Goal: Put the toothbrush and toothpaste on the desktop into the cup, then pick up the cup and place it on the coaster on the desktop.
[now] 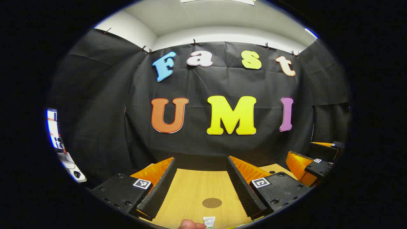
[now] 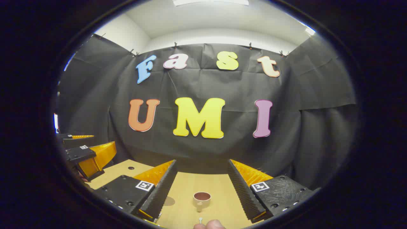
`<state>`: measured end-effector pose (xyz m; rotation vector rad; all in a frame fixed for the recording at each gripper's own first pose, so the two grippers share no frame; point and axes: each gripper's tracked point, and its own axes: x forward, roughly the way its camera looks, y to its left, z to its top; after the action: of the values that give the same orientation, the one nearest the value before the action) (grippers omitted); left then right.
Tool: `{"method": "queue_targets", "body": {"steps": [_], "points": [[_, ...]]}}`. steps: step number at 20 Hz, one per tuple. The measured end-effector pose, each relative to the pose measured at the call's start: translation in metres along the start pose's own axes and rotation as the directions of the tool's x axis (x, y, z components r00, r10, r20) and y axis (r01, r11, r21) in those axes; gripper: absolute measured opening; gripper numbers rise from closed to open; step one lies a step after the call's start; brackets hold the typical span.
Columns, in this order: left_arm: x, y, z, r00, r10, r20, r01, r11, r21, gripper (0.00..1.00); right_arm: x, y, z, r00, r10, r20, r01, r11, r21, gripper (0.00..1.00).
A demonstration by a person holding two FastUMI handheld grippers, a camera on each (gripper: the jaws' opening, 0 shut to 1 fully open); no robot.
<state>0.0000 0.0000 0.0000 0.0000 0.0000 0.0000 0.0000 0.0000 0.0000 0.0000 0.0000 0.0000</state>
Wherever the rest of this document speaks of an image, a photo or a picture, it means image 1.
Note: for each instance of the computer monitor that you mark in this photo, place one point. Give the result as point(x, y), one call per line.
point(52, 127)

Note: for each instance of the round brown coaster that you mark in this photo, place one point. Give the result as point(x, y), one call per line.
point(212, 203)

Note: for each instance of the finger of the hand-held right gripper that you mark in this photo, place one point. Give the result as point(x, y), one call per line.
point(319, 168)
point(324, 152)

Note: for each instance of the black backdrop cloth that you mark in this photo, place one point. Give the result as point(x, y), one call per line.
point(197, 82)

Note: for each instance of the ceiling light panel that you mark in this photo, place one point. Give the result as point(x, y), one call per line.
point(219, 1)

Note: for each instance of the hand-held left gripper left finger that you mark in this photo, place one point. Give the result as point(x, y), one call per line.
point(160, 190)

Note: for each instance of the wooden desktop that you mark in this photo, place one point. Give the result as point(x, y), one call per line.
point(197, 187)

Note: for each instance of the white toothpaste tube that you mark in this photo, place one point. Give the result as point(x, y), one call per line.
point(209, 222)

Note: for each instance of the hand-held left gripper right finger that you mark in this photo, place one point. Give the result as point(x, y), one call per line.
point(243, 190)

